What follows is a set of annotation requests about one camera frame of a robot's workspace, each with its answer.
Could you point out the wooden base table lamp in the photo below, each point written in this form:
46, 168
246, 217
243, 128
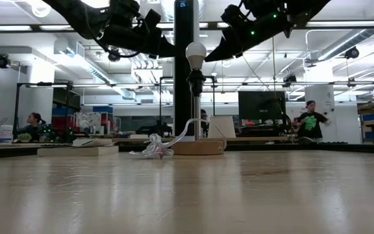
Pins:
198, 148

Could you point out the white conical lampshade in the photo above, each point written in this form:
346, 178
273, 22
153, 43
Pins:
221, 127

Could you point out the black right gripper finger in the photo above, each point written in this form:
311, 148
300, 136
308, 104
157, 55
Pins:
221, 58
227, 45

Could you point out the white plastic tub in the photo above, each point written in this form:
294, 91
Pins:
6, 134

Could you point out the black background rig frame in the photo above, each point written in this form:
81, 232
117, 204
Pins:
161, 97
16, 107

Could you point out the black aluminium rig frame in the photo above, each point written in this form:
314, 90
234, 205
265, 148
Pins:
336, 148

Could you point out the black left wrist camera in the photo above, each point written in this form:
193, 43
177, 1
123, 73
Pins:
153, 19

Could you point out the black cover book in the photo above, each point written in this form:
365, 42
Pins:
76, 151

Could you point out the black monitor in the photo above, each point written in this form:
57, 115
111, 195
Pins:
255, 105

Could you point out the person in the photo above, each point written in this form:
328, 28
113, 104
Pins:
204, 120
311, 125
32, 125

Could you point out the blue storage bin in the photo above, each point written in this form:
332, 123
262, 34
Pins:
102, 109

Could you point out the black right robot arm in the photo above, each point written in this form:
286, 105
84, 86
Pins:
307, 9

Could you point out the white lightbulb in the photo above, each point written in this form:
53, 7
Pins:
196, 53

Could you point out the white red-print warning tag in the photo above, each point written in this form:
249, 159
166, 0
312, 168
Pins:
159, 152

